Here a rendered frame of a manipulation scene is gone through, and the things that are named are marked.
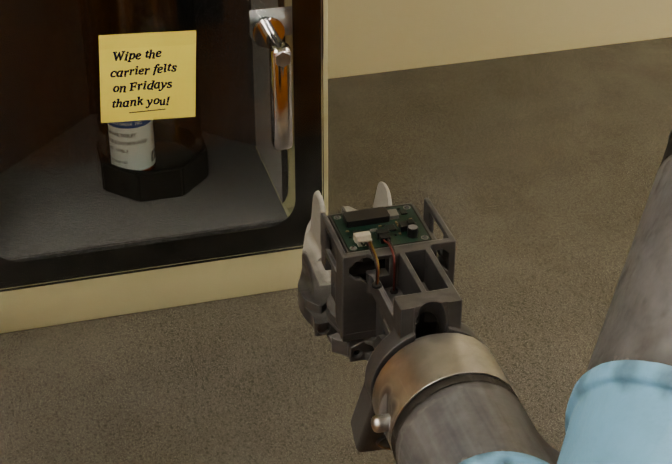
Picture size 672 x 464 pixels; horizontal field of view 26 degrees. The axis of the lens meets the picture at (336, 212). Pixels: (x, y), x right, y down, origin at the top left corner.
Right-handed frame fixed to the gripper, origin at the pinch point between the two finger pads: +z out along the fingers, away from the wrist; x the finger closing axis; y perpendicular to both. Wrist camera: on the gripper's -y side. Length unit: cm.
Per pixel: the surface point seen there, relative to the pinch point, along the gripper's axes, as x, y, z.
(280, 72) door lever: 0.0, 4.3, 16.4
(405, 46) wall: -26, -19, 66
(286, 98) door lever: -0.4, 2.0, 16.4
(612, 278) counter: -30.5, -20.5, 16.6
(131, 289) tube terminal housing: 12.3, -17.9, 22.7
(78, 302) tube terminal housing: 16.9, -18.4, 22.7
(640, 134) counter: -45, -20, 41
